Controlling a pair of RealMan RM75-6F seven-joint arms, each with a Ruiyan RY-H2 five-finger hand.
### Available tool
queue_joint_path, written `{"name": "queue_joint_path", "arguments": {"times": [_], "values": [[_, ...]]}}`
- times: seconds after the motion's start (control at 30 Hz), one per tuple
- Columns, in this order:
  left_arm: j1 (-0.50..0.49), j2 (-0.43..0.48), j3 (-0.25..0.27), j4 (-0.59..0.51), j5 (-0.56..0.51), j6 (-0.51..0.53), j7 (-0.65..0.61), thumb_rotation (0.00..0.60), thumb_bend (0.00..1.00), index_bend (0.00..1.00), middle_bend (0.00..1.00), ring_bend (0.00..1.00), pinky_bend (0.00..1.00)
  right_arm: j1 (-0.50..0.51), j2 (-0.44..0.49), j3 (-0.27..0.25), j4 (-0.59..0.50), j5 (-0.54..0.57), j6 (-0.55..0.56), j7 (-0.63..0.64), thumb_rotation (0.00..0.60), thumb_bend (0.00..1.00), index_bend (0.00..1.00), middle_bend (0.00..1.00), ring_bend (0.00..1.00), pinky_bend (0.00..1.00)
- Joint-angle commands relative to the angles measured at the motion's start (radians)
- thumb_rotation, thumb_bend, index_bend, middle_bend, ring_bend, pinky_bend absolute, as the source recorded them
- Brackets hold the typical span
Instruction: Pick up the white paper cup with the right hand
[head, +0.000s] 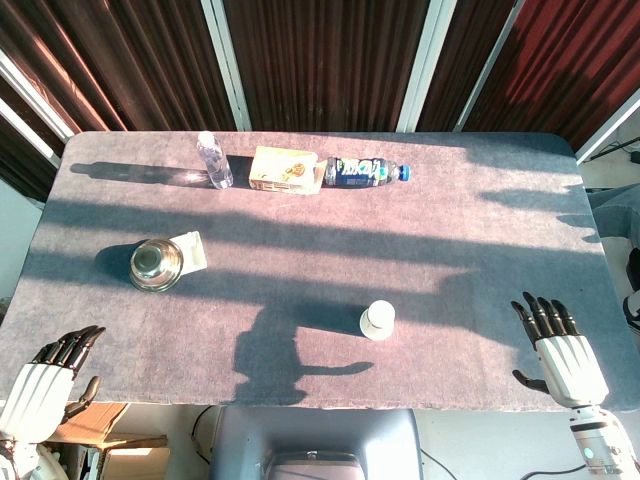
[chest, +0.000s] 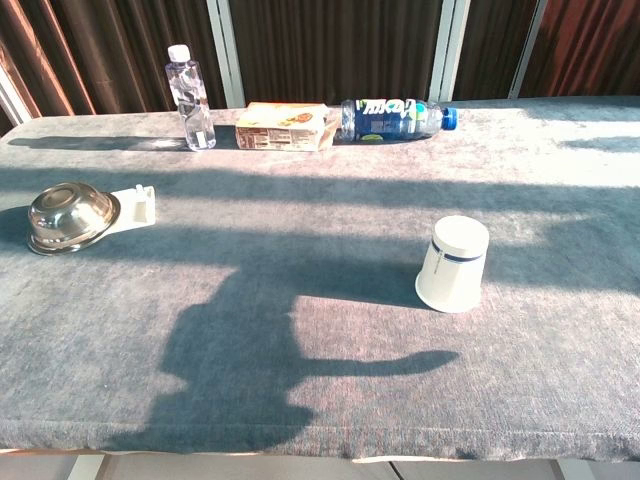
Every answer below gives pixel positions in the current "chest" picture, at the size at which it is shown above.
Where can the white paper cup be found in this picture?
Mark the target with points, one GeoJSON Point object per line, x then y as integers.
{"type": "Point", "coordinates": [452, 272]}

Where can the grey table cloth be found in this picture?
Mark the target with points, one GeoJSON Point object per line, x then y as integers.
{"type": "Point", "coordinates": [320, 280]}

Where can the cardboard snack box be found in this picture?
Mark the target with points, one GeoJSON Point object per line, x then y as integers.
{"type": "Point", "coordinates": [280, 129]}

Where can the blue labelled drink bottle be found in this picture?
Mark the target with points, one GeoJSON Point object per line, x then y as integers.
{"type": "Point", "coordinates": [387, 120]}

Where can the clear plastic water bottle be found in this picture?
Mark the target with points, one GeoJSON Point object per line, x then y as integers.
{"type": "Point", "coordinates": [191, 107]}

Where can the white plastic holder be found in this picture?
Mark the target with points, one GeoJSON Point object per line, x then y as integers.
{"type": "Point", "coordinates": [134, 210]}

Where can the brown curtain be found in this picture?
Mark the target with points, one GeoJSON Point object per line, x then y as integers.
{"type": "Point", "coordinates": [340, 45]}

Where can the stainless steel bowl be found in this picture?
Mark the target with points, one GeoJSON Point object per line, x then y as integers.
{"type": "Point", "coordinates": [70, 215]}

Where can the white window frame post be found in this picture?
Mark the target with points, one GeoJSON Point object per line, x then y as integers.
{"type": "Point", "coordinates": [12, 97]}
{"type": "Point", "coordinates": [447, 47]}
{"type": "Point", "coordinates": [227, 50]}
{"type": "Point", "coordinates": [527, 45]}

